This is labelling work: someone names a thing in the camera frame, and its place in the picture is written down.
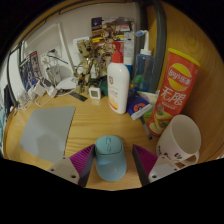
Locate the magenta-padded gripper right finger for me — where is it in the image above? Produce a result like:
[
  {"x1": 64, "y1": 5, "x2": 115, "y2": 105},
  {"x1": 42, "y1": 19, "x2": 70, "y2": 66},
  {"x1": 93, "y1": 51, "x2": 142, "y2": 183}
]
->
[{"x1": 131, "y1": 143, "x2": 183, "y2": 187}]

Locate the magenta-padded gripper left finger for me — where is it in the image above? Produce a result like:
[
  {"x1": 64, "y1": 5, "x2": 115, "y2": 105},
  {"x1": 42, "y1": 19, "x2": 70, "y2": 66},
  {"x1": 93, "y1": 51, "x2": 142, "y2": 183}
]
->
[{"x1": 47, "y1": 143, "x2": 97, "y2": 188}]

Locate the light blue computer mouse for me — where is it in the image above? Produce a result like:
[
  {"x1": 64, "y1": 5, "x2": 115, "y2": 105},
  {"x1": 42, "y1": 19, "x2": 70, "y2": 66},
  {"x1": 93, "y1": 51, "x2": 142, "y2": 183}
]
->
[{"x1": 94, "y1": 134, "x2": 128, "y2": 183}]

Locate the grey mouse pad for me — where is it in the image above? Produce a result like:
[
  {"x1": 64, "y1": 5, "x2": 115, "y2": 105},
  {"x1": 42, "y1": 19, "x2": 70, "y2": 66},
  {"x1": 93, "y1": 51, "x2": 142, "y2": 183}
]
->
[{"x1": 19, "y1": 105, "x2": 77, "y2": 164}]

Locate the white mug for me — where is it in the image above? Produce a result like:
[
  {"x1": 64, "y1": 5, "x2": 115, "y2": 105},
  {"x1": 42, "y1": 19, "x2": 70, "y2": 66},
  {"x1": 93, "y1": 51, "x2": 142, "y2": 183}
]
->
[{"x1": 155, "y1": 114, "x2": 202, "y2": 168}]

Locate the black pen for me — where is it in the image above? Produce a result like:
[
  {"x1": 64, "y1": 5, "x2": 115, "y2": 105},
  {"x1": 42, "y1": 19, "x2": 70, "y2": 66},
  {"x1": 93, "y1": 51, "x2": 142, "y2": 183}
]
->
[{"x1": 139, "y1": 115, "x2": 153, "y2": 141}]

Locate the blue and white box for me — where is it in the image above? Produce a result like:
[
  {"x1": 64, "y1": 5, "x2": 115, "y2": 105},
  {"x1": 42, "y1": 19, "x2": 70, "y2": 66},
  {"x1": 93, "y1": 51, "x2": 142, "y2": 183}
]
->
[{"x1": 126, "y1": 89, "x2": 153, "y2": 121}]

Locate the pale green packet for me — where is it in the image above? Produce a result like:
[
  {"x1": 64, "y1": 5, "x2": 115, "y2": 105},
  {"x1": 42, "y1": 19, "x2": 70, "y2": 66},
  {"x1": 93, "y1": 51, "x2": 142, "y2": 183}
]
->
[{"x1": 138, "y1": 90, "x2": 160, "y2": 118}]

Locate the black ruler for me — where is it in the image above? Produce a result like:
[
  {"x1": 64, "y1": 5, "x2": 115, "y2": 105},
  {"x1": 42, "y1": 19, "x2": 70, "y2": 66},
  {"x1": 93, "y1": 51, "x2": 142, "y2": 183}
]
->
[{"x1": 69, "y1": 91, "x2": 89, "y2": 103}]

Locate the small white cube clock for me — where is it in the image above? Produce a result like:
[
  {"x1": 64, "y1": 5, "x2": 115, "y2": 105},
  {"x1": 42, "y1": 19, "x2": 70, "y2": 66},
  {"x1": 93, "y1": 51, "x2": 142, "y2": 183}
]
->
[{"x1": 88, "y1": 86, "x2": 102, "y2": 100}]

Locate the white power strip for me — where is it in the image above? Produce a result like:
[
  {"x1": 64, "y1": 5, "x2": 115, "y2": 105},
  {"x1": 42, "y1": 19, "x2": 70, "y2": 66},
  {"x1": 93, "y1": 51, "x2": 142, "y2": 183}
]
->
[{"x1": 28, "y1": 78, "x2": 58, "y2": 101}]

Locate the red chips canister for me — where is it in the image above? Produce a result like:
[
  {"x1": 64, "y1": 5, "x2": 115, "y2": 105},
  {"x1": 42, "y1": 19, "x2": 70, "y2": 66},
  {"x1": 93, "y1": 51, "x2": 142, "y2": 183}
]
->
[{"x1": 147, "y1": 47, "x2": 201, "y2": 137}]

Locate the white desk lamp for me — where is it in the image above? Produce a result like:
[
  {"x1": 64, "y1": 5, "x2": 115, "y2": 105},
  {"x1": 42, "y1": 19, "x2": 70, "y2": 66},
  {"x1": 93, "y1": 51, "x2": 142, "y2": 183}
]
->
[{"x1": 21, "y1": 21, "x2": 79, "y2": 92}]

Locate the dark green round container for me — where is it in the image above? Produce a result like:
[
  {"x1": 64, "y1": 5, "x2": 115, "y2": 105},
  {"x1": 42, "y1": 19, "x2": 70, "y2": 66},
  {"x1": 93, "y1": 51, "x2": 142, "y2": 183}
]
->
[{"x1": 98, "y1": 78, "x2": 109, "y2": 97}]

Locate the white red-capped pump bottle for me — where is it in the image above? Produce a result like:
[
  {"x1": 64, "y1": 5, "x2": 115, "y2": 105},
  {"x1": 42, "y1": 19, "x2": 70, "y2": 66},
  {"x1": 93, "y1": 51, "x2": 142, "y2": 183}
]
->
[{"x1": 106, "y1": 41, "x2": 131, "y2": 115}]

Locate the brown tree figure toy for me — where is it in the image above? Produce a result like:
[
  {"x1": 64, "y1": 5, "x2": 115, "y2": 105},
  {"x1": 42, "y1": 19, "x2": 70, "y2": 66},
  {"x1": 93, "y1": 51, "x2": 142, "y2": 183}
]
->
[{"x1": 73, "y1": 38, "x2": 116, "y2": 95}]

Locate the clear blue spray bottle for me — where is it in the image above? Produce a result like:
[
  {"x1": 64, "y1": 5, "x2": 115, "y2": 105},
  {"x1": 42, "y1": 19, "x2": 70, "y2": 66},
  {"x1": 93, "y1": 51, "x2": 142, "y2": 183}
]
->
[{"x1": 132, "y1": 29, "x2": 156, "y2": 93}]

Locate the blue model kit box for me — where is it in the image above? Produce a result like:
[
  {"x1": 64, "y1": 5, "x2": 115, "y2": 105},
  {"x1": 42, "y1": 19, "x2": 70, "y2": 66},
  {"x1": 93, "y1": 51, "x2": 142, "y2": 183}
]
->
[{"x1": 18, "y1": 50, "x2": 44, "y2": 93}]

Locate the blue-capped white tube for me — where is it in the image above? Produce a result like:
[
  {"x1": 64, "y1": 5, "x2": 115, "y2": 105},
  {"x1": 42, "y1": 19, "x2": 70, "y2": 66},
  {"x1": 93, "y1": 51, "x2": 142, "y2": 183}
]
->
[{"x1": 123, "y1": 31, "x2": 136, "y2": 80}]

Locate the dark model kit box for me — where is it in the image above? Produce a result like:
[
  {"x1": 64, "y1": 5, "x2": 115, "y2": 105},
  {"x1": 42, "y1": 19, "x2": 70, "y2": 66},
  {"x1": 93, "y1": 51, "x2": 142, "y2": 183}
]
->
[{"x1": 90, "y1": 15, "x2": 136, "y2": 64}]

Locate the white wall socket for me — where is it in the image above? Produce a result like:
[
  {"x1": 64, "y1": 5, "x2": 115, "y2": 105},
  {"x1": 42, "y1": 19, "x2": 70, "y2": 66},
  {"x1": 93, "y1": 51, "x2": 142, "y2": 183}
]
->
[{"x1": 39, "y1": 44, "x2": 64, "y2": 68}]

